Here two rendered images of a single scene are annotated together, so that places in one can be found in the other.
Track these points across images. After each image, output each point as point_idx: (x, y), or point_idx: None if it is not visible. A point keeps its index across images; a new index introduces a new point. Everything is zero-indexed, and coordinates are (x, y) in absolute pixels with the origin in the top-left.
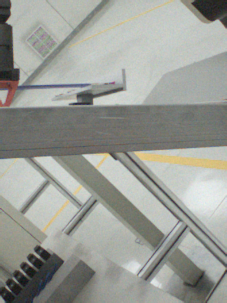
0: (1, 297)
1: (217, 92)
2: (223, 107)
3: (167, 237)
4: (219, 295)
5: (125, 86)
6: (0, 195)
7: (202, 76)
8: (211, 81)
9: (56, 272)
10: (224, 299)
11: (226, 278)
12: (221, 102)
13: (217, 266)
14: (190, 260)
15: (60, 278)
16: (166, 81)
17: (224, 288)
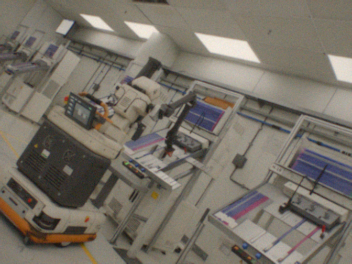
0: (176, 197)
1: (117, 166)
2: None
3: (136, 214)
4: (121, 247)
5: (145, 172)
6: (220, 235)
7: (119, 170)
8: (118, 168)
9: None
10: (119, 245)
11: (117, 247)
12: None
13: (120, 250)
14: (130, 246)
15: None
16: (132, 180)
17: (119, 246)
